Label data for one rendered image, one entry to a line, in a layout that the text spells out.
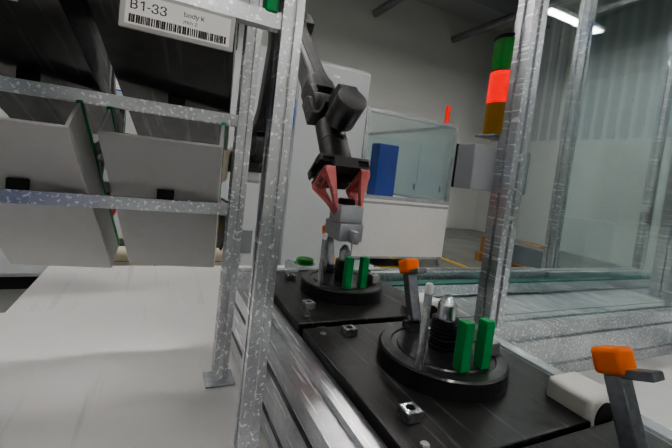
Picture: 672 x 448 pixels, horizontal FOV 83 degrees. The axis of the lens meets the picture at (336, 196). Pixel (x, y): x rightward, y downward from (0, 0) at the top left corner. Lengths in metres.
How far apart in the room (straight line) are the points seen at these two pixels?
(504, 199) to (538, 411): 0.30
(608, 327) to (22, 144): 0.95
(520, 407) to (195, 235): 0.46
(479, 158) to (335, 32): 8.77
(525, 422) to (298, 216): 3.52
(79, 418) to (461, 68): 11.05
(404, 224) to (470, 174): 4.48
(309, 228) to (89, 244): 3.37
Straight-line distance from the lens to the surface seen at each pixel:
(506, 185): 0.63
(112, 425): 0.56
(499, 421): 0.42
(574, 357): 0.86
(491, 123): 0.66
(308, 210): 3.87
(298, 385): 0.42
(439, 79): 10.73
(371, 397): 0.40
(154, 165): 0.51
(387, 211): 4.90
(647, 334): 1.06
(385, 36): 9.96
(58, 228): 0.62
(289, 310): 0.57
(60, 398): 0.62
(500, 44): 0.69
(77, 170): 0.51
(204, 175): 0.50
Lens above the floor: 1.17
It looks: 4 degrees down
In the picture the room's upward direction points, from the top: 7 degrees clockwise
